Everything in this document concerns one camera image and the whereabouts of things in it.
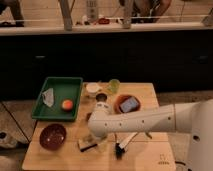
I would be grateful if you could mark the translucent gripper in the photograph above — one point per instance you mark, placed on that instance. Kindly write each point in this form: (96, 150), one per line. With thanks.
(100, 141)

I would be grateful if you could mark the black whiteboard eraser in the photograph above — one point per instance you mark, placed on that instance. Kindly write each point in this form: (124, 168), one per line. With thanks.
(83, 146)

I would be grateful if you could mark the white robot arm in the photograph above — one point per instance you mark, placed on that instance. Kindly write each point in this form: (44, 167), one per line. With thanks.
(193, 118)

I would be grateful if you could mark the black white brush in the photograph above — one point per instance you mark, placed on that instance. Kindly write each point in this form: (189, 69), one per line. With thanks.
(118, 151)

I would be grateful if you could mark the brown dried fruit cluster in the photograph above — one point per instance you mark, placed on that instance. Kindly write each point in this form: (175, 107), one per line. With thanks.
(88, 116)

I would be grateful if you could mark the small metal cup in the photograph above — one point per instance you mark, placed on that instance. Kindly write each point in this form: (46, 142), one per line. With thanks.
(101, 97)

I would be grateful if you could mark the brown clay bowl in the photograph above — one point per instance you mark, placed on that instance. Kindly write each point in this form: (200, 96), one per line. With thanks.
(121, 99)

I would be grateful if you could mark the blue sponge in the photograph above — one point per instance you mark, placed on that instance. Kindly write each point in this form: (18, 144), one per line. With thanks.
(129, 105)

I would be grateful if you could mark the dark red bowl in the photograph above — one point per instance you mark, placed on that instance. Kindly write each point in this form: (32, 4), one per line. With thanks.
(52, 137)

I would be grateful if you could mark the orange fruit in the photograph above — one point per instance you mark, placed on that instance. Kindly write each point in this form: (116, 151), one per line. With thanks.
(67, 105)

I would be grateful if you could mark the white ceramic cup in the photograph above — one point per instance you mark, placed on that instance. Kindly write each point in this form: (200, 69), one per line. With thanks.
(92, 89)

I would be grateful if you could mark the green plastic tray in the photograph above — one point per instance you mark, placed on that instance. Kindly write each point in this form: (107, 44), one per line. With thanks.
(64, 88)

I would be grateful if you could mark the green translucent cup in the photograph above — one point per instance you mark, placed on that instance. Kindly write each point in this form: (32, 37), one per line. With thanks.
(113, 86)

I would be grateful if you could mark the crumpled grey paper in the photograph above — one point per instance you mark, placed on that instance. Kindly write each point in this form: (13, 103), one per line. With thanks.
(48, 97)

